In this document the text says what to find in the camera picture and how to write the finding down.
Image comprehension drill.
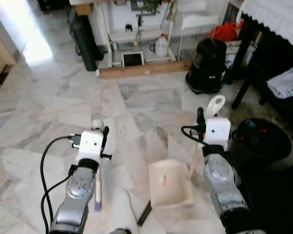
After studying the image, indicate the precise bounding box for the beige hand broom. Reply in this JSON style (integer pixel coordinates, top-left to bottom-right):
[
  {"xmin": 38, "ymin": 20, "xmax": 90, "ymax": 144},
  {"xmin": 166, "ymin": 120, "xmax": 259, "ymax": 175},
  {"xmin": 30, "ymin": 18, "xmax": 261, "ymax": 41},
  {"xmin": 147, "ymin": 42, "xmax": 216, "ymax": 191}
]
[{"xmin": 90, "ymin": 118, "xmax": 105, "ymax": 213}]

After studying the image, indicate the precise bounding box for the beige long-handled dustpan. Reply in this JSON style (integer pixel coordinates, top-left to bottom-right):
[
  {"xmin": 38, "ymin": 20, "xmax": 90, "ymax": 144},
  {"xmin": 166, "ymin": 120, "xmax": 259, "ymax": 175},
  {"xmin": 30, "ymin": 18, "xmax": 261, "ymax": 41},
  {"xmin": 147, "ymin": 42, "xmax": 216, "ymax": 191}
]
[{"xmin": 148, "ymin": 95, "xmax": 226, "ymax": 209}]

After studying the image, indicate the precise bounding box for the black canister vacuum cleaner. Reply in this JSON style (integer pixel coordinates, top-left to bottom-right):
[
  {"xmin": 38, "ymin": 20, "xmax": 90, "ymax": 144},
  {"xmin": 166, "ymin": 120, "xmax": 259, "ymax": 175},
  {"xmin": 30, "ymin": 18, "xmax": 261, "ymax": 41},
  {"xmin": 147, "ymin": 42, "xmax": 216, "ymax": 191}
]
[{"xmin": 186, "ymin": 38, "xmax": 229, "ymax": 94}]

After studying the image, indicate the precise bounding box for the black table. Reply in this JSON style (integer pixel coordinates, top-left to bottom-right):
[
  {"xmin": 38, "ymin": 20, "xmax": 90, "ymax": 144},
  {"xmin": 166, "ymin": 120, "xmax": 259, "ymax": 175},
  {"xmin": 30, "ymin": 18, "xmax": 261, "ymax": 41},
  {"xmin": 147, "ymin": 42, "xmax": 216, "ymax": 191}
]
[{"xmin": 231, "ymin": 17, "xmax": 293, "ymax": 110}]

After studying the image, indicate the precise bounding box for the long wooden plank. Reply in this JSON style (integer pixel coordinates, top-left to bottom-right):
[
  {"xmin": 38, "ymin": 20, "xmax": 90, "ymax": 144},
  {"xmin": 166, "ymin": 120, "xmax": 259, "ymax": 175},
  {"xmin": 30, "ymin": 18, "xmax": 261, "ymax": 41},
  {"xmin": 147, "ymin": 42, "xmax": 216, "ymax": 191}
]
[{"xmin": 98, "ymin": 59, "xmax": 192, "ymax": 79}]

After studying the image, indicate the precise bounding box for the white plastic jug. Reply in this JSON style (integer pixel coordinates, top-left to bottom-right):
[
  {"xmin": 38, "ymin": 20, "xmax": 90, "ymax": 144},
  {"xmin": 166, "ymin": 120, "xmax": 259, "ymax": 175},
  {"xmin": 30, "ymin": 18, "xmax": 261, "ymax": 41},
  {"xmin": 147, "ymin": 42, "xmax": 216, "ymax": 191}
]
[{"xmin": 154, "ymin": 33, "xmax": 170, "ymax": 58}]

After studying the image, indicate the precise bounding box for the white framed black panel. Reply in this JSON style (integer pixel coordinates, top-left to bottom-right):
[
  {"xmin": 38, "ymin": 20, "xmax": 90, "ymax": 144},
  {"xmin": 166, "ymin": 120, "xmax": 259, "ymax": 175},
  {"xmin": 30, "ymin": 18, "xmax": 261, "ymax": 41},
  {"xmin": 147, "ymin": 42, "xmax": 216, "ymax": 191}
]
[{"xmin": 121, "ymin": 50, "xmax": 146, "ymax": 67}]

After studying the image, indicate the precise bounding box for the black chair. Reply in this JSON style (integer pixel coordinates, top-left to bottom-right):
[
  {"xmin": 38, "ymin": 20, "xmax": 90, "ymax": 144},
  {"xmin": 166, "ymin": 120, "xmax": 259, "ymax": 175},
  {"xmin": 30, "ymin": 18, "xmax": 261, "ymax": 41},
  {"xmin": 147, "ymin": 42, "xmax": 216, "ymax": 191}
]
[{"xmin": 254, "ymin": 59, "xmax": 293, "ymax": 122}]

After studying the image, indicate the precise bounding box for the red plastic bag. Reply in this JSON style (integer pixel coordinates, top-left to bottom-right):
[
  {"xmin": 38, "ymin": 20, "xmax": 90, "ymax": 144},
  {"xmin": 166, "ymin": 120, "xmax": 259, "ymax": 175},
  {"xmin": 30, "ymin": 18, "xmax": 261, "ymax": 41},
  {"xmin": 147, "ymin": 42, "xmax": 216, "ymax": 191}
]
[{"xmin": 208, "ymin": 22, "xmax": 245, "ymax": 42}]

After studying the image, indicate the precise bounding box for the white patterned seat cushion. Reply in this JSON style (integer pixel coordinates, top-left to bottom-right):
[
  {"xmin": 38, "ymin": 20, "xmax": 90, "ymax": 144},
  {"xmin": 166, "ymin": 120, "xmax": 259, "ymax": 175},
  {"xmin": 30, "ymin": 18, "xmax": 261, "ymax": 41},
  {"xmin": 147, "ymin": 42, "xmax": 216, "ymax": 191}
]
[{"xmin": 267, "ymin": 66, "xmax": 293, "ymax": 99}]

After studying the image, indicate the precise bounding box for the tall black bag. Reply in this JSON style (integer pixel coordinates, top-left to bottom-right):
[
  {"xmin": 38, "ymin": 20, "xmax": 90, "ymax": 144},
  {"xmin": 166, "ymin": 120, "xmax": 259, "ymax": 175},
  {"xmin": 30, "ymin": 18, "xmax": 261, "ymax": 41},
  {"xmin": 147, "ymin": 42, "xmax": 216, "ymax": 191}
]
[{"xmin": 68, "ymin": 6, "xmax": 105, "ymax": 72}]

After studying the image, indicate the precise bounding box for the white shelf unit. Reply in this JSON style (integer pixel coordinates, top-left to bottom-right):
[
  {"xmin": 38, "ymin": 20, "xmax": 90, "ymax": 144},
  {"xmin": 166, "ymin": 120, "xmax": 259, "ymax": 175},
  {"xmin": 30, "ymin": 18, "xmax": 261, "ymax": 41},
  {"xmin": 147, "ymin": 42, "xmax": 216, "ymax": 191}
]
[{"xmin": 95, "ymin": 0, "xmax": 179, "ymax": 66}]

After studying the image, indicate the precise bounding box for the white lace tablecloth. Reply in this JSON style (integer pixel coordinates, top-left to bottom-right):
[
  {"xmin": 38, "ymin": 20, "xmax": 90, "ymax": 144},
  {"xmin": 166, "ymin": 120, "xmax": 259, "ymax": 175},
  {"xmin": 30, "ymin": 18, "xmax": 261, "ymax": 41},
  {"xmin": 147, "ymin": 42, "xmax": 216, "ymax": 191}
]
[{"xmin": 239, "ymin": 0, "xmax": 293, "ymax": 50}]

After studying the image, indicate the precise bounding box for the small wooden crate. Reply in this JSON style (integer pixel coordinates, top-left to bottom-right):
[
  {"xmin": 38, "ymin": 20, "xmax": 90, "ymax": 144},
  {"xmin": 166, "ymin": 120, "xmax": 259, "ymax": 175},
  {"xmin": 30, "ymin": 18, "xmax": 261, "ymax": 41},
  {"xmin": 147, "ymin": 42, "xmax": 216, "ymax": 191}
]
[{"xmin": 74, "ymin": 2, "xmax": 94, "ymax": 16}]

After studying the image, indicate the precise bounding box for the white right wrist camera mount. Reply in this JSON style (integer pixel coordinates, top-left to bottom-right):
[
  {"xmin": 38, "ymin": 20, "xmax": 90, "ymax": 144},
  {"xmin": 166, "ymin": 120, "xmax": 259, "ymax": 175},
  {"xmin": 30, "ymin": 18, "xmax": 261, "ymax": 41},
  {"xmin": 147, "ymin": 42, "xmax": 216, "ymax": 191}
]
[{"xmin": 204, "ymin": 117, "xmax": 231, "ymax": 149}]

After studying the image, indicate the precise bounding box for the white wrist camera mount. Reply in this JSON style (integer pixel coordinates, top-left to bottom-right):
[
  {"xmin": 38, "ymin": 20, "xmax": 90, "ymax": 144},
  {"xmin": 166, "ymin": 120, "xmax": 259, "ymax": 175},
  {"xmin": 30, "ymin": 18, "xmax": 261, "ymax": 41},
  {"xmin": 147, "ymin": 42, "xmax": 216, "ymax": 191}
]
[
  {"xmin": 204, "ymin": 117, "xmax": 231, "ymax": 149},
  {"xmin": 76, "ymin": 130, "xmax": 105, "ymax": 164}
]

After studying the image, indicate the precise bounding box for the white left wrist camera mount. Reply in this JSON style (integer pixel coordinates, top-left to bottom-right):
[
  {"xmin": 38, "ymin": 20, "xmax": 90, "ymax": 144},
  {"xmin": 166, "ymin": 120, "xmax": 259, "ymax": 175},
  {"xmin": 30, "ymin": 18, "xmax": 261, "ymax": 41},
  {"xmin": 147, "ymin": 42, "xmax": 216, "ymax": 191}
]
[{"xmin": 76, "ymin": 130, "xmax": 105, "ymax": 164}]

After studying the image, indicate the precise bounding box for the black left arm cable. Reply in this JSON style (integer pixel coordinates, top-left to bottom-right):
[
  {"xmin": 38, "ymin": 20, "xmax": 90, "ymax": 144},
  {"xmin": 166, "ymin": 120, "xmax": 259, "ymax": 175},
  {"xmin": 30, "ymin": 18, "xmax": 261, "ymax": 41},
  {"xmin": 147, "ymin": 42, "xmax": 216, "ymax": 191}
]
[{"xmin": 39, "ymin": 135, "xmax": 83, "ymax": 234}]

